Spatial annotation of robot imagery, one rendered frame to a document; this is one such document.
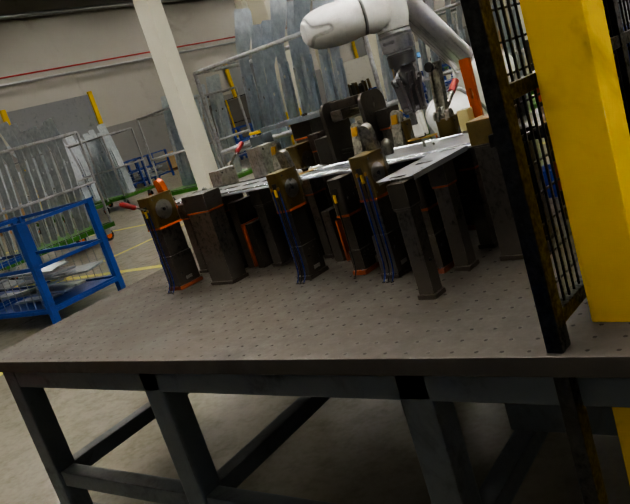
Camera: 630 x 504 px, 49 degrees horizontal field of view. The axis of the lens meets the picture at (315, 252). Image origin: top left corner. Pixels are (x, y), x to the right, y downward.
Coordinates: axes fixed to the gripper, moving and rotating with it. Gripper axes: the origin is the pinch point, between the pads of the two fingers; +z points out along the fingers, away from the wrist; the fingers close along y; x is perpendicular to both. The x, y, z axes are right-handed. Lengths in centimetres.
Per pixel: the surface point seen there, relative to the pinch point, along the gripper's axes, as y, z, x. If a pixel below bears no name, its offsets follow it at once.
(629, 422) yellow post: 53, 57, 61
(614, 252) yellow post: 53, 24, 65
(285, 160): 15.1, -0.2, -39.5
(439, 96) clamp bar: -14.7, -4.8, -0.1
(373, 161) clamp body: 21.5, 4.7, -2.8
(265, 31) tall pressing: -352, -87, -365
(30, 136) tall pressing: -367, -83, -908
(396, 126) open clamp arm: -14.6, 0.7, -17.5
